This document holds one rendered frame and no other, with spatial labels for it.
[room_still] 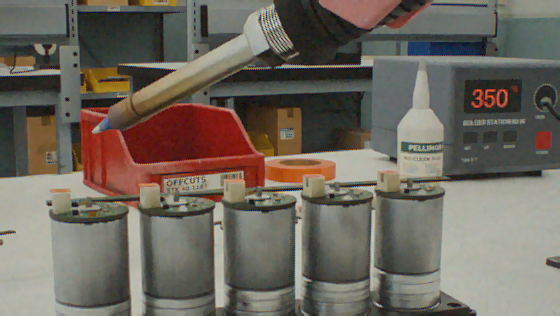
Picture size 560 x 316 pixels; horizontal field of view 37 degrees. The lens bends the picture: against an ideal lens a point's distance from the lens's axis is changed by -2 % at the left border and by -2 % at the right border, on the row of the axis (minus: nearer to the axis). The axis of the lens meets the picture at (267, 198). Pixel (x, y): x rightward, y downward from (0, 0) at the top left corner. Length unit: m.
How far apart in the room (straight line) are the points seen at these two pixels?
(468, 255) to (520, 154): 0.26
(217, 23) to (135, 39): 2.18
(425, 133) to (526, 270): 0.20
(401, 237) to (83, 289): 0.11
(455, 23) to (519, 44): 3.12
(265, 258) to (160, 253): 0.03
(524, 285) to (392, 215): 0.13
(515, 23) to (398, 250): 6.23
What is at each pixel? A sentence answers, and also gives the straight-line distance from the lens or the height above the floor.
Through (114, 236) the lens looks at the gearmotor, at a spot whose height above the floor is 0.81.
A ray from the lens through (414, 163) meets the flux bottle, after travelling 0.61.
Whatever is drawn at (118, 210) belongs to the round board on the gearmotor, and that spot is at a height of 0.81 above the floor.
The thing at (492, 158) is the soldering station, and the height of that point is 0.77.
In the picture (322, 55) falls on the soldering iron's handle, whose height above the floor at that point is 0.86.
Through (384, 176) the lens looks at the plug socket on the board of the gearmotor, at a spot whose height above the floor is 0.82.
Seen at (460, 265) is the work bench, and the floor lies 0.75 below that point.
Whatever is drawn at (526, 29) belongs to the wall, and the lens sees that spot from 6.44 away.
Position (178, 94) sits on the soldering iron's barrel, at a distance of 0.23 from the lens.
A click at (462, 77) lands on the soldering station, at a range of 0.67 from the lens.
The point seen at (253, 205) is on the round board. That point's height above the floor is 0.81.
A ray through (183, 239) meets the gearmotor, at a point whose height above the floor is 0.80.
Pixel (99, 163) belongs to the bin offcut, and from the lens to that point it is 0.63.
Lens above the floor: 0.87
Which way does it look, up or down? 11 degrees down
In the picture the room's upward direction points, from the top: straight up
